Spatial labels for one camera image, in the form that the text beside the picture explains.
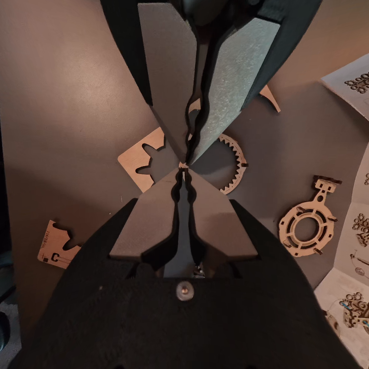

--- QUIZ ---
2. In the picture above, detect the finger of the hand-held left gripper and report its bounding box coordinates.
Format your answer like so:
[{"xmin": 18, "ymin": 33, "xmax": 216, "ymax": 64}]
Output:
[
  {"xmin": 187, "ymin": 17, "xmax": 282, "ymax": 167},
  {"xmin": 138, "ymin": 3, "xmax": 198, "ymax": 166}
]

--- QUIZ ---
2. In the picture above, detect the round wooden frame with handle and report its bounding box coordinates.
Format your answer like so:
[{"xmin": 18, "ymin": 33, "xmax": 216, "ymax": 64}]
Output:
[{"xmin": 278, "ymin": 175, "xmax": 342, "ymax": 258}]

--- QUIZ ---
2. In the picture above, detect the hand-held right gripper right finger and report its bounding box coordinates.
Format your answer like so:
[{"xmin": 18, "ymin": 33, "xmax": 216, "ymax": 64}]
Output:
[{"xmin": 184, "ymin": 168, "xmax": 259, "ymax": 278}]

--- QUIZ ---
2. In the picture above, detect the square wooden offcut gear cutout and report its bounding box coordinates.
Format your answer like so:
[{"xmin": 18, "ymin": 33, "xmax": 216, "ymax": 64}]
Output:
[{"xmin": 118, "ymin": 127, "xmax": 166, "ymax": 193}]

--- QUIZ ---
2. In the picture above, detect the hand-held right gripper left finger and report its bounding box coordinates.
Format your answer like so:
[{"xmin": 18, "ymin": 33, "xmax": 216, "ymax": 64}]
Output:
[{"xmin": 109, "ymin": 168, "xmax": 184, "ymax": 272}]

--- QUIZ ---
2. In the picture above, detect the wooden internal gear ring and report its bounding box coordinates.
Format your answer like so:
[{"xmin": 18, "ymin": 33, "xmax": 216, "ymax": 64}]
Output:
[{"xmin": 215, "ymin": 133, "xmax": 248, "ymax": 194}]

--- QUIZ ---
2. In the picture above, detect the triangular wooden offcut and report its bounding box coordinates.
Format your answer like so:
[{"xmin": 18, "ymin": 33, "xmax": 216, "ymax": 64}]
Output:
[{"xmin": 259, "ymin": 85, "xmax": 281, "ymax": 113}]

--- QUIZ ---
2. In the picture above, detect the folded instruction leaflet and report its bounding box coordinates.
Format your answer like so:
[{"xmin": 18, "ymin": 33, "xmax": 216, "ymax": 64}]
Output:
[{"xmin": 313, "ymin": 53, "xmax": 369, "ymax": 369}]

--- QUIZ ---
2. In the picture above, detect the long wooden offcut sheet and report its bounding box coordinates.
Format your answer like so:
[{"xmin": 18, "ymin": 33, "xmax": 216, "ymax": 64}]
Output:
[{"xmin": 37, "ymin": 220, "xmax": 82, "ymax": 269}]

